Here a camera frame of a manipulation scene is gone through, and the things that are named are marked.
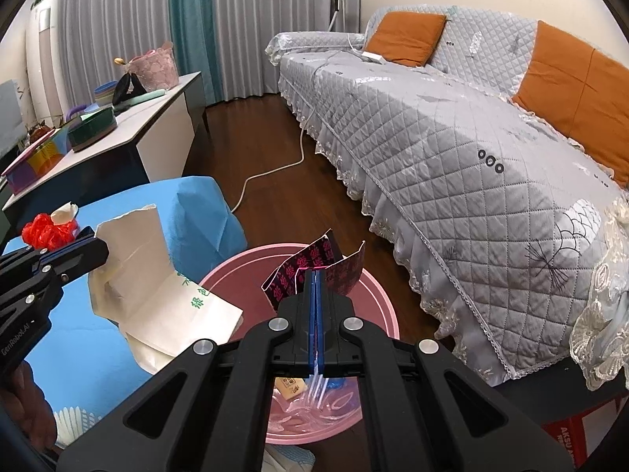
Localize dark green round tin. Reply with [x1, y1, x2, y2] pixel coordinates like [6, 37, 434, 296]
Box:
[66, 107, 119, 152]

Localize red plastic bag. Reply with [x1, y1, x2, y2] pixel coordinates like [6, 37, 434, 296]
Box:
[21, 212, 80, 250]

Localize red cardboard box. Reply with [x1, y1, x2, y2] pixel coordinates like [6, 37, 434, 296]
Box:
[541, 393, 629, 472]

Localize teal curtain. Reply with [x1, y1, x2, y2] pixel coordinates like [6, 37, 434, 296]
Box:
[168, 0, 217, 104]

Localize colourful tin box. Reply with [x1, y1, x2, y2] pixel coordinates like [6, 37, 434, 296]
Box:
[1, 128, 74, 195]

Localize white top coffee table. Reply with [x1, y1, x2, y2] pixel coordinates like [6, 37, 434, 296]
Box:
[2, 71, 210, 217]

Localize white power cable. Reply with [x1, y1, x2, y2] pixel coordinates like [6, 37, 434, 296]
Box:
[231, 34, 367, 212]

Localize person's left hand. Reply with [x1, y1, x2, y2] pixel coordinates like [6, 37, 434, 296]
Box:
[0, 361, 57, 448]

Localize black hat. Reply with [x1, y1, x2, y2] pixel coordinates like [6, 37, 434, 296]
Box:
[112, 73, 147, 105]

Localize pink plastic bucket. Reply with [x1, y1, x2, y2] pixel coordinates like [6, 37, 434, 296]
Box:
[198, 242, 399, 446]

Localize mint green flat tray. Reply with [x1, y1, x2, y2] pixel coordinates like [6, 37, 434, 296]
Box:
[115, 89, 168, 109]

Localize grey curtain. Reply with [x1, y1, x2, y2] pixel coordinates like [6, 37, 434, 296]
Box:
[51, 0, 178, 109]
[209, 0, 362, 101]

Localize clear plastic tray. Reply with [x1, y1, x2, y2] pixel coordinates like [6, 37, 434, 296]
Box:
[272, 374, 362, 433]

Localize pink lace basket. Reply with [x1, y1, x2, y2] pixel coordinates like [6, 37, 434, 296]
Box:
[127, 42, 178, 92]

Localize stack of coloured bowls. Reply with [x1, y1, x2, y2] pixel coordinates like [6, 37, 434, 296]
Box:
[93, 83, 119, 108]

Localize black pink patterned packet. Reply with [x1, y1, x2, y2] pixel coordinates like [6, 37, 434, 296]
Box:
[260, 227, 365, 313]

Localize white standing air conditioner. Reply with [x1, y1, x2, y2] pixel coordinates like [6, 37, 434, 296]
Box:
[24, 0, 64, 124]

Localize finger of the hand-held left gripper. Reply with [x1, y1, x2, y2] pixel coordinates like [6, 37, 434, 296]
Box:
[0, 227, 96, 269]
[34, 239, 109, 281]

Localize white paper bag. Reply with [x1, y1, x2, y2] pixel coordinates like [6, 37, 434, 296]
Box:
[88, 204, 244, 374]

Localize grey quilted sofa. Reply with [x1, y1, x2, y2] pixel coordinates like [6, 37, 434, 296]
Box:
[265, 5, 629, 394]

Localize brown teapot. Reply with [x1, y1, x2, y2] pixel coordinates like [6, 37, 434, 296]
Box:
[27, 125, 57, 146]

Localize orange cushion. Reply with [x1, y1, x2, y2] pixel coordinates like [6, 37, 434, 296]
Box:
[364, 11, 448, 67]
[511, 20, 629, 188]

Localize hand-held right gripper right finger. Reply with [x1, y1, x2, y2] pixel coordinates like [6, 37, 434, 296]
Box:
[318, 275, 576, 472]

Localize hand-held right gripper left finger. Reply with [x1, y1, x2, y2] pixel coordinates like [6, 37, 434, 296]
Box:
[56, 270, 320, 472]

